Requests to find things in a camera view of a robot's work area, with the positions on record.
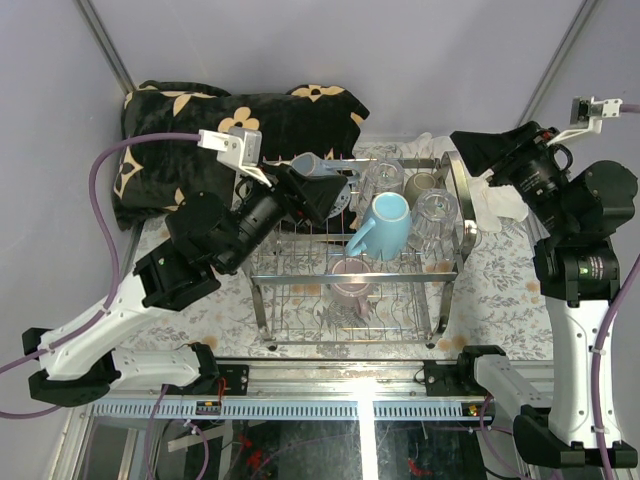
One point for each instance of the olive beige mug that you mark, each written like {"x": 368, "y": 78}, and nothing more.
{"x": 417, "y": 184}

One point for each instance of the right aluminium frame post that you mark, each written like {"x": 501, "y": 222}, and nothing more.
{"x": 565, "y": 75}

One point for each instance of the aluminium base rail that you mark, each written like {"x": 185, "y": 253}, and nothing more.
{"x": 273, "y": 389}

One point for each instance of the light blue mug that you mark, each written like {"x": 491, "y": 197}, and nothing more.
{"x": 384, "y": 230}

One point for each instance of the clear glass tumbler rear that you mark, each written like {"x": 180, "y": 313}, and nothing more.
{"x": 381, "y": 176}

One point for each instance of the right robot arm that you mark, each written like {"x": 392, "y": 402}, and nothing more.
{"x": 583, "y": 287}

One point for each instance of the grey textured coffee mug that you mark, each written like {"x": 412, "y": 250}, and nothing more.
{"x": 309, "y": 164}

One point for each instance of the white crumpled cloth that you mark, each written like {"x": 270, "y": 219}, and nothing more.
{"x": 491, "y": 204}

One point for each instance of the black floral plush blanket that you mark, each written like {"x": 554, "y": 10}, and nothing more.
{"x": 155, "y": 178}

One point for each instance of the left aluminium frame post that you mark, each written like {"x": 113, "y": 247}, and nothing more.
{"x": 106, "y": 45}

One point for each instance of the floral patterned table mat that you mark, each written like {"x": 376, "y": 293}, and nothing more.
{"x": 496, "y": 301}

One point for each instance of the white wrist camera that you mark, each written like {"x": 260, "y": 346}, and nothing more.
{"x": 238, "y": 149}
{"x": 586, "y": 117}

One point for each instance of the clear glass tumbler front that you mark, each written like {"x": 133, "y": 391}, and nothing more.
{"x": 433, "y": 218}

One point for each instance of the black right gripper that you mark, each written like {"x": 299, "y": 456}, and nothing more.
{"x": 512, "y": 150}

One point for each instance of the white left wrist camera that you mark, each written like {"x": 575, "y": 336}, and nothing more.
{"x": 238, "y": 149}

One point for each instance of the pink mug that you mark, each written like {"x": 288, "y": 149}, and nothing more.
{"x": 350, "y": 294}

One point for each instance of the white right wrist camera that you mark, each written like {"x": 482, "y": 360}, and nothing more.
{"x": 586, "y": 117}

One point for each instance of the aluminium frame post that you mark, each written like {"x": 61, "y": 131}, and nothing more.
{"x": 106, "y": 45}
{"x": 565, "y": 75}

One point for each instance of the clear glass tumbler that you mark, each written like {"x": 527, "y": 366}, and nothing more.
{"x": 381, "y": 176}
{"x": 433, "y": 218}

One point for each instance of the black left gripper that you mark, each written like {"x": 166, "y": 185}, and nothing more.
{"x": 317, "y": 193}

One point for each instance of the stainless steel dish rack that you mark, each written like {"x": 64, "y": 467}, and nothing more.
{"x": 350, "y": 280}

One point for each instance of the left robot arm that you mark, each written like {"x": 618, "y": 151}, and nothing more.
{"x": 85, "y": 360}

